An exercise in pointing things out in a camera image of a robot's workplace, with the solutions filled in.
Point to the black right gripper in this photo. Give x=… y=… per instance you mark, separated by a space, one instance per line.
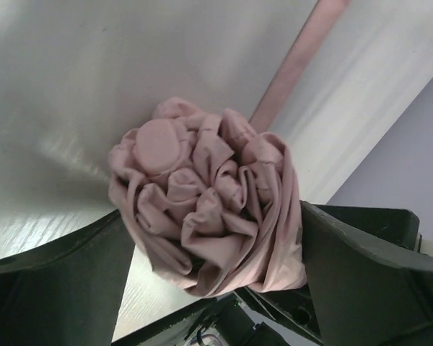
x=399 y=227

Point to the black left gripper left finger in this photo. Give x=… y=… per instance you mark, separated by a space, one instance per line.
x=68 y=291

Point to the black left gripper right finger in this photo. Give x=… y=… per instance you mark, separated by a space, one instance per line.
x=366 y=291

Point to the pink umbrella with black lining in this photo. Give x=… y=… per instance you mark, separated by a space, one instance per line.
x=213 y=200

